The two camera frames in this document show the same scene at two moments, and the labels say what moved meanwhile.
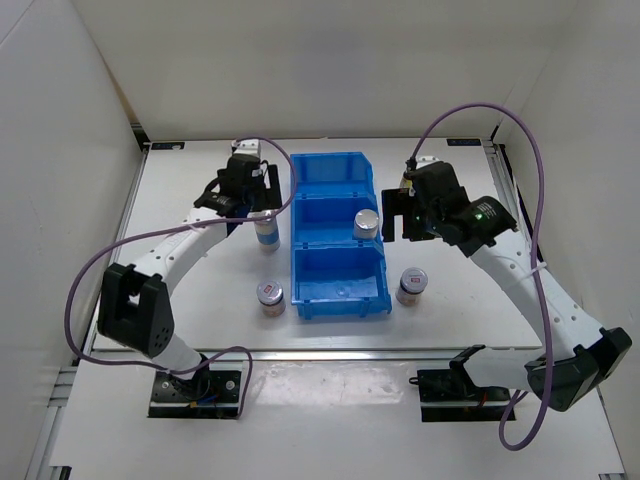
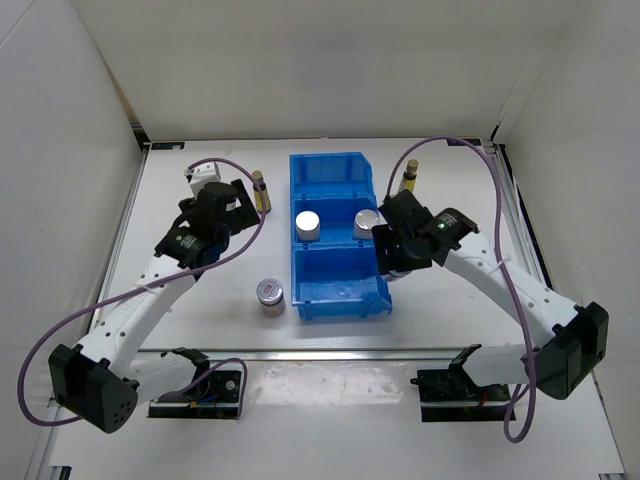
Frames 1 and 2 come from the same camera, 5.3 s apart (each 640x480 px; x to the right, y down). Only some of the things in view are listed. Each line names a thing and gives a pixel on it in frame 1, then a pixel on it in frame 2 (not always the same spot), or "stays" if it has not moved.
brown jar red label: (270, 294) stays
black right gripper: (396, 203) → (384, 237)
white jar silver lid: (263, 213) → (307, 225)
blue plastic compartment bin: (334, 273) stays
